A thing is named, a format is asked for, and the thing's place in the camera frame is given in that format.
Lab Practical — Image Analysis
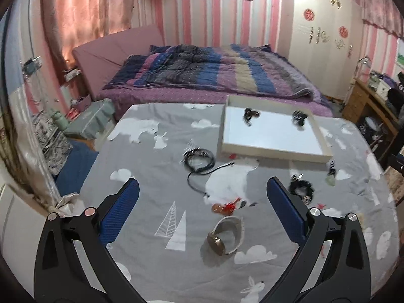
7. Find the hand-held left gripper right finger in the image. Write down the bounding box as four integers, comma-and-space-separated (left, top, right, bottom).
262, 177, 371, 303

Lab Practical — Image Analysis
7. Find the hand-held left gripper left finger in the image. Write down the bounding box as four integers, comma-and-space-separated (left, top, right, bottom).
34, 177, 149, 303

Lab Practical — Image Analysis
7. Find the green stone pendant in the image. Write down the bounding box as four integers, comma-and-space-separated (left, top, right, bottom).
326, 161, 338, 185

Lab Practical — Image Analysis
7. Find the white shallow tray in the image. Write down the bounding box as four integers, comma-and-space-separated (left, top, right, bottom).
217, 95, 333, 164

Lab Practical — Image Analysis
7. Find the silver wrist watch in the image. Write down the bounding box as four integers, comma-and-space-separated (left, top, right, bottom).
207, 216, 245, 256

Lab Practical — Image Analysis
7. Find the grey printed tablecloth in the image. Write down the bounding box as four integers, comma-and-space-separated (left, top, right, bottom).
80, 103, 400, 303

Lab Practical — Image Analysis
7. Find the blue cloth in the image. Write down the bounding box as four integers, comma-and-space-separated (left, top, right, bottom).
55, 140, 100, 196

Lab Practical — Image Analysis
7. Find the black and white cushion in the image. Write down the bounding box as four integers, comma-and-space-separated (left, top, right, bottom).
32, 114, 74, 177

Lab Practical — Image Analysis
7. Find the grey-green covered nightstand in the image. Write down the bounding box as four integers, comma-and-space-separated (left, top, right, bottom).
65, 98, 116, 139

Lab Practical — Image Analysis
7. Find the green bottle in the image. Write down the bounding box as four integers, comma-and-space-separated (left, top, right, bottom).
52, 110, 68, 131

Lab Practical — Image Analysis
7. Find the purple dotted bed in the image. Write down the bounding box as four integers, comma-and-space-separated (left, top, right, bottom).
95, 85, 333, 117

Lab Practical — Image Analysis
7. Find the wooden desk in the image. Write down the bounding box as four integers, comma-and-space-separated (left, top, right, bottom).
342, 79, 401, 171

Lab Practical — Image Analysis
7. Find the cream wardrobe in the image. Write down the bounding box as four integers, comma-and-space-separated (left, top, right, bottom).
287, 0, 363, 102

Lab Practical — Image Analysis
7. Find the black chair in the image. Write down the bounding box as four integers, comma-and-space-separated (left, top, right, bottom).
387, 88, 404, 171

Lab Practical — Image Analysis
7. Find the pink padded headboard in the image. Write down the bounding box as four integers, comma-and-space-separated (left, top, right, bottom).
72, 24, 165, 100

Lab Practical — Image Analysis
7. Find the white storage box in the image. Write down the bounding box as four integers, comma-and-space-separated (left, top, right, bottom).
377, 77, 396, 97

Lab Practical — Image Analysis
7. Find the striped quilt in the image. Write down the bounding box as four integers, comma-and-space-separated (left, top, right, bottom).
103, 43, 316, 98

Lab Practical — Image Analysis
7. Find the desk lamp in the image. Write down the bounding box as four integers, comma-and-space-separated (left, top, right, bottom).
353, 56, 371, 79

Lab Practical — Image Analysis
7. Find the pink curtain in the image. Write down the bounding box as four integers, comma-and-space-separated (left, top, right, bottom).
41, 0, 136, 57

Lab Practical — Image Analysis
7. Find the pink curtain valance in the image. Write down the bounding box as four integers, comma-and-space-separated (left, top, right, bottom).
360, 0, 404, 38

